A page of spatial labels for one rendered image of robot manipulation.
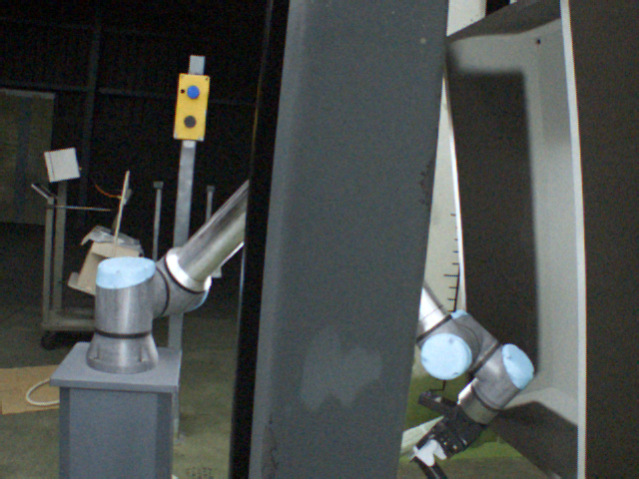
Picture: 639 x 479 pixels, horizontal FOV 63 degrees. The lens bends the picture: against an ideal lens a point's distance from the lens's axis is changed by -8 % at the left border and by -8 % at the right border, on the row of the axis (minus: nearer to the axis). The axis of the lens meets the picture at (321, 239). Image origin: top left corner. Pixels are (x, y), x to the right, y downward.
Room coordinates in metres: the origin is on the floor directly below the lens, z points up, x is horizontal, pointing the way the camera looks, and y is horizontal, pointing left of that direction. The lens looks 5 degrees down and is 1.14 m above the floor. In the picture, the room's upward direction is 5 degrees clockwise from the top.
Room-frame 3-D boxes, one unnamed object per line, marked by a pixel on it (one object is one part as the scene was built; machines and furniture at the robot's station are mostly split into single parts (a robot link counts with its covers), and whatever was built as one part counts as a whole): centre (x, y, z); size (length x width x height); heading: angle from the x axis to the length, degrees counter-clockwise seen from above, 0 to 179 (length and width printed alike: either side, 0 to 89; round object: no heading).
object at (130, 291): (1.39, 0.49, 0.83); 0.17 x 0.15 x 0.18; 154
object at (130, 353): (1.38, 0.49, 0.69); 0.19 x 0.19 x 0.10
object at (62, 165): (3.49, 1.53, 0.64); 0.73 x 0.50 x 1.27; 112
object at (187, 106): (2.21, 0.57, 1.42); 0.12 x 0.06 x 0.26; 102
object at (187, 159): (2.27, 0.58, 0.82); 0.06 x 0.06 x 1.64; 12
